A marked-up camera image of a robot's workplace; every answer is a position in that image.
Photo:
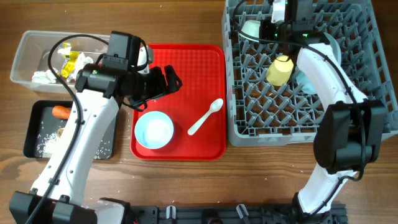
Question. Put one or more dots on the red serving tray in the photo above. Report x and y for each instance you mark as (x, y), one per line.
(202, 71)

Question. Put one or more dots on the clear plastic bin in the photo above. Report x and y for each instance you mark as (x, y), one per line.
(32, 56)

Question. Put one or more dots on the green bowl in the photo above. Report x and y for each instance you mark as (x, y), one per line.
(251, 27)

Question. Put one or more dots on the white plastic spoon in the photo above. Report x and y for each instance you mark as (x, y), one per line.
(214, 107)

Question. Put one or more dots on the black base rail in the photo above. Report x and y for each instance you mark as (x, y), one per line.
(201, 215)

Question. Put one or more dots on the brown food scrap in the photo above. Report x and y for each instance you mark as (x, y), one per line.
(59, 132)

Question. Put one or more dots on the yellow plastic cup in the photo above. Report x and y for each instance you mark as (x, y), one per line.
(280, 70)

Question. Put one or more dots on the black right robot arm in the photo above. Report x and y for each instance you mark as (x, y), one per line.
(349, 135)

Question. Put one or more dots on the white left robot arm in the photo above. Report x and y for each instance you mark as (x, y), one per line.
(57, 195)

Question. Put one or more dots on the pile of white rice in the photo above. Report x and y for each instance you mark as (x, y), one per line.
(47, 137)

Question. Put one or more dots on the black plastic tray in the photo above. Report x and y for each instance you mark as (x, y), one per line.
(41, 111)

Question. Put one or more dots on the orange carrot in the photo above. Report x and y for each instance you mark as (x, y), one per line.
(61, 112)

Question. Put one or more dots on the light blue bowl with rice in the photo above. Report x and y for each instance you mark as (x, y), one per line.
(154, 130)

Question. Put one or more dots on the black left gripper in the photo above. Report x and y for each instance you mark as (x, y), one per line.
(160, 82)

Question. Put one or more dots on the yellow snack wrapper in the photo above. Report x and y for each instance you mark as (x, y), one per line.
(70, 59)

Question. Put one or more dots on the grey dishwasher rack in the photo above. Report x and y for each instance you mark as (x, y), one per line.
(261, 114)

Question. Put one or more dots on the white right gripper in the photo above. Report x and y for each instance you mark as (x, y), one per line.
(264, 27)

